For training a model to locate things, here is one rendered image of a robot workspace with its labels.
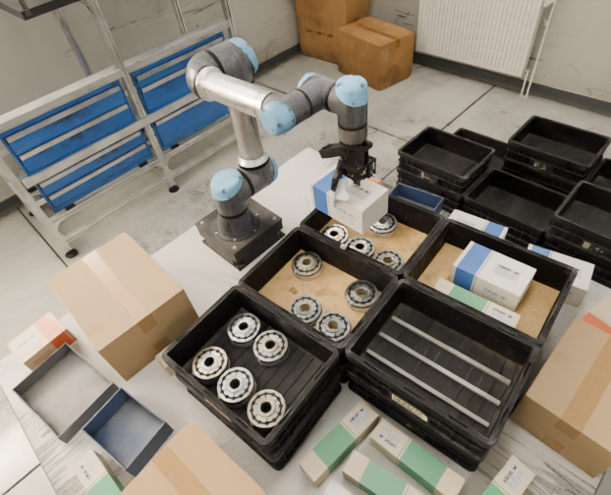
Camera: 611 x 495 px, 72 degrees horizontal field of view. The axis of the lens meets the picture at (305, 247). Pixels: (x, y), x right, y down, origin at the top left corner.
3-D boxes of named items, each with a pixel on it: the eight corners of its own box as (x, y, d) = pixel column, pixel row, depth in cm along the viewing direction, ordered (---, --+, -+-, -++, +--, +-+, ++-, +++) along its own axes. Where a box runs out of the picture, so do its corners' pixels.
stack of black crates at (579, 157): (488, 204, 250) (507, 139, 217) (512, 179, 263) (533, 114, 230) (557, 234, 229) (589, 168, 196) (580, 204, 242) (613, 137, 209)
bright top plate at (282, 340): (247, 353, 121) (246, 352, 120) (265, 325, 126) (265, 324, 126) (275, 367, 117) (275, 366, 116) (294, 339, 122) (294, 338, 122)
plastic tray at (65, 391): (120, 389, 134) (113, 382, 131) (66, 444, 124) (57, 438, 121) (73, 349, 147) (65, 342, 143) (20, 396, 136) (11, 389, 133)
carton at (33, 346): (35, 373, 141) (23, 363, 136) (20, 355, 147) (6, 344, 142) (78, 339, 149) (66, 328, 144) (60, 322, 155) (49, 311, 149)
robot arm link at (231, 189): (209, 206, 158) (200, 179, 148) (237, 189, 164) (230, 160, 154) (229, 221, 152) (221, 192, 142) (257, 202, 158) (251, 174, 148)
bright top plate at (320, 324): (308, 331, 123) (308, 330, 123) (328, 306, 128) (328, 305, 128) (338, 348, 119) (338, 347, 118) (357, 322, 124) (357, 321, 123)
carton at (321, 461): (316, 487, 109) (313, 481, 105) (301, 468, 113) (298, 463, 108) (378, 422, 119) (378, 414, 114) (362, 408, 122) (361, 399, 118)
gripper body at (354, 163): (359, 189, 113) (359, 151, 104) (335, 177, 118) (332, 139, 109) (376, 175, 116) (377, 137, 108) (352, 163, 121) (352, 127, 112)
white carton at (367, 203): (312, 206, 132) (309, 184, 125) (337, 186, 137) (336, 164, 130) (361, 235, 121) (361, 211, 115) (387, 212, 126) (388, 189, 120)
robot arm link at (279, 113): (161, 61, 120) (275, 104, 92) (193, 47, 125) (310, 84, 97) (176, 99, 128) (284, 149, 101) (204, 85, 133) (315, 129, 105)
